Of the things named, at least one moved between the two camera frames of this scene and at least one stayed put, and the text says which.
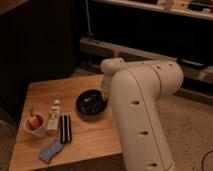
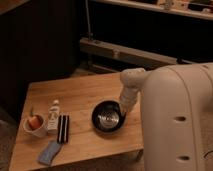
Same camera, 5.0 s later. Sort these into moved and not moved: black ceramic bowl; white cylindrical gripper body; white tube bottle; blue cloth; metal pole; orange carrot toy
Moved: white cylindrical gripper body; black ceramic bowl
Not moved: orange carrot toy; white tube bottle; blue cloth; metal pole
